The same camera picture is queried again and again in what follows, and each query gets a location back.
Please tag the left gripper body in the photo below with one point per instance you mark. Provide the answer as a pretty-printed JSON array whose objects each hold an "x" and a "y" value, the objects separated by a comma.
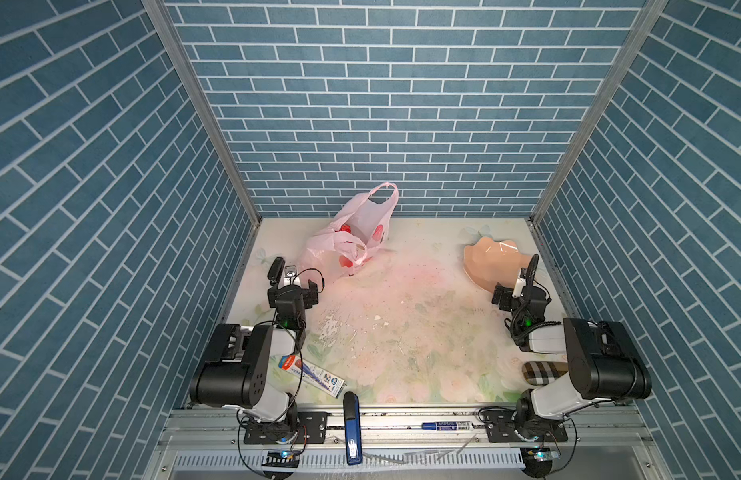
[{"x": 289, "y": 293}]

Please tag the toothpaste box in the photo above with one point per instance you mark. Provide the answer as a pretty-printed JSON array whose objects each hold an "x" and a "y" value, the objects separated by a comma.
[{"x": 320, "y": 378}]

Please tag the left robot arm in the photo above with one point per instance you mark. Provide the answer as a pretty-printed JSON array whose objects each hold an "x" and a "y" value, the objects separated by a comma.
[{"x": 234, "y": 369}]

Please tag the peach scalloped bowl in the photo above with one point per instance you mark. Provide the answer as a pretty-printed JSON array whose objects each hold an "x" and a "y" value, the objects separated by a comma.
[{"x": 489, "y": 263}]

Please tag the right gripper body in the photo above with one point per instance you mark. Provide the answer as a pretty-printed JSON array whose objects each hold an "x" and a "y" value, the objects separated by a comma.
[{"x": 523, "y": 295}]

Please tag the black stapler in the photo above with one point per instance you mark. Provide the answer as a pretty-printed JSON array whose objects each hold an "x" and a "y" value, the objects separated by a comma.
[{"x": 276, "y": 271}]

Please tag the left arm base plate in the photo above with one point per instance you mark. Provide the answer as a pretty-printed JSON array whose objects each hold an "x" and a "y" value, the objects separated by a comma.
[{"x": 308, "y": 427}]

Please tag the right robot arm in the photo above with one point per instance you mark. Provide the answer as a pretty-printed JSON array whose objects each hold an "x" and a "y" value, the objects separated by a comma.
[{"x": 602, "y": 363}]

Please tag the aluminium front rail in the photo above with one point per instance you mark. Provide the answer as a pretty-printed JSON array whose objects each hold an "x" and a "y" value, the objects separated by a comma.
[{"x": 400, "y": 427}]

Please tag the blue stapler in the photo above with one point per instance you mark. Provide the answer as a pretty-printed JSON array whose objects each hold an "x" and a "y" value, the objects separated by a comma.
[{"x": 352, "y": 429}]

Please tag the pink plastic bag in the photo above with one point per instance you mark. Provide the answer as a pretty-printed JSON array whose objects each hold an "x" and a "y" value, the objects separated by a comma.
[{"x": 353, "y": 237}]

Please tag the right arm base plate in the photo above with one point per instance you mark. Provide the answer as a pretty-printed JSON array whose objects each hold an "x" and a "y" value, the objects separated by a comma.
[{"x": 502, "y": 426}]

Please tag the plaid glasses case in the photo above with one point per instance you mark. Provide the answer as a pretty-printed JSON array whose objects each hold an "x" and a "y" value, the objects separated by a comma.
[{"x": 542, "y": 373}]

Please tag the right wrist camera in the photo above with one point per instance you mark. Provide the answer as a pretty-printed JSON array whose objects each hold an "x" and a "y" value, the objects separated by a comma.
[{"x": 520, "y": 283}]

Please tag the blue marker pen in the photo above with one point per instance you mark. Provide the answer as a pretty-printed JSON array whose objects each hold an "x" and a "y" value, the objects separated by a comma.
[{"x": 447, "y": 426}]

